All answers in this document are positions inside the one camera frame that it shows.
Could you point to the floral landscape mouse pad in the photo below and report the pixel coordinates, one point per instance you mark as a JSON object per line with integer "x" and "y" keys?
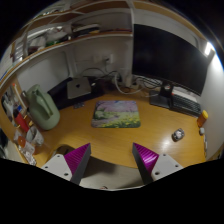
{"x": 116, "y": 114}

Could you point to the green plastic watering can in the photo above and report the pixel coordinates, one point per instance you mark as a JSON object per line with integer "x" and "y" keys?
{"x": 42, "y": 108}

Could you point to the silver mac mini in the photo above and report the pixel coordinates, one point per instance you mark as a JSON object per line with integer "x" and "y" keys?
{"x": 78, "y": 87}

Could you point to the black monitor stand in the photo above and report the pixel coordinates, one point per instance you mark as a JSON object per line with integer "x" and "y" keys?
{"x": 162, "y": 97}

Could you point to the black keyboard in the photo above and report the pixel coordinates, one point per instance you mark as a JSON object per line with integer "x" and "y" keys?
{"x": 184, "y": 105}

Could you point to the red bottle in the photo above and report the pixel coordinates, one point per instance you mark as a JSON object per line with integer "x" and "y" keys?
{"x": 20, "y": 120}

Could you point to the white cup with items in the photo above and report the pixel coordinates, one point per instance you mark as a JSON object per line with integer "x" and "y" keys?
{"x": 34, "y": 136}

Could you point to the white wall outlet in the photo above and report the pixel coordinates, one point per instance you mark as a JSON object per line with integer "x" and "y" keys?
{"x": 108, "y": 59}

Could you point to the small grey computer mouse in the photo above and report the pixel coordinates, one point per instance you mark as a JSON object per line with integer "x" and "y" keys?
{"x": 178, "y": 134}

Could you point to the wooden wall shelf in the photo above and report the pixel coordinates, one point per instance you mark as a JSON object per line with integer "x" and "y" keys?
{"x": 55, "y": 24}

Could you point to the orange pill bottle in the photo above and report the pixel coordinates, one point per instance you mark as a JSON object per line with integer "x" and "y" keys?
{"x": 202, "y": 118}

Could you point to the black box under mac mini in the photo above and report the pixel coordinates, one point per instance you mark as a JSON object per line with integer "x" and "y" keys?
{"x": 59, "y": 93}

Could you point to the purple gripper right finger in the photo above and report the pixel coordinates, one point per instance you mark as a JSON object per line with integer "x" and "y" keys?
{"x": 153, "y": 166}

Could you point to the black computer monitor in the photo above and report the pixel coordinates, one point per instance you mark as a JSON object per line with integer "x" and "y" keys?
{"x": 162, "y": 55}

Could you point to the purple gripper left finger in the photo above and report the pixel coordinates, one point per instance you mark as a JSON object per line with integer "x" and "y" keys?
{"x": 71, "y": 166}

